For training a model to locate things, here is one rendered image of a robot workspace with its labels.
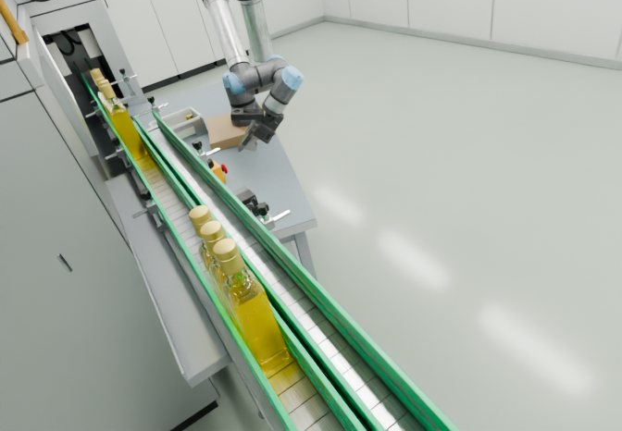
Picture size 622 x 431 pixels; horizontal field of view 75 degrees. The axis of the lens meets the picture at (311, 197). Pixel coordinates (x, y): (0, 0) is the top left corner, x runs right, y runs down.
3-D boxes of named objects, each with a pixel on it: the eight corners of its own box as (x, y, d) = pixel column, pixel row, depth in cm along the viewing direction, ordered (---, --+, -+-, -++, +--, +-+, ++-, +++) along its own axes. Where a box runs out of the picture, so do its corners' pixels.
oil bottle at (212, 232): (239, 334, 81) (188, 227, 65) (263, 318, 83) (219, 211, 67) (251, 354, 77) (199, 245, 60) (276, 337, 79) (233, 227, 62)
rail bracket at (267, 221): (267, 246, 101) (253, 203, 93) (292, 232, 104) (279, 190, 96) (274, 254, 98) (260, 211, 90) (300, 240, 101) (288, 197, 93)
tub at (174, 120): (154, 139, 199) (146, 122, 194) (196, 121, 207) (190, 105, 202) (163, 151, 186) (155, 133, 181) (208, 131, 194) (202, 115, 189)
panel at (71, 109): (67, 96, 206) (27, 26, 186) (73, 94, 207) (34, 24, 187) (90, 157, 139) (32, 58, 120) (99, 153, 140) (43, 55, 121)
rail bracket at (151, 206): (143, 235, 115) (121, 197, 107) (166, 224, 117) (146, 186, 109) (146, 241, 112) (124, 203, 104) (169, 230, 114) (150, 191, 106)
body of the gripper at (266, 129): (266, 146, 146) (284, 119, 141) (244, 134, 143) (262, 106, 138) (267, 136, 152) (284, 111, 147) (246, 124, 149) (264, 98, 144)
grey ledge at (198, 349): (117, 202, 151) (102, 177, 144) (140, 191, 154) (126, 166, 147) (203, 406, 80) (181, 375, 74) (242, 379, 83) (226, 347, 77)
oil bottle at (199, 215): (228, 316, 85) (177, 211, 69) (251, 301, 87) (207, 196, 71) (238, 334, 81) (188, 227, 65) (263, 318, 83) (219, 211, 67)
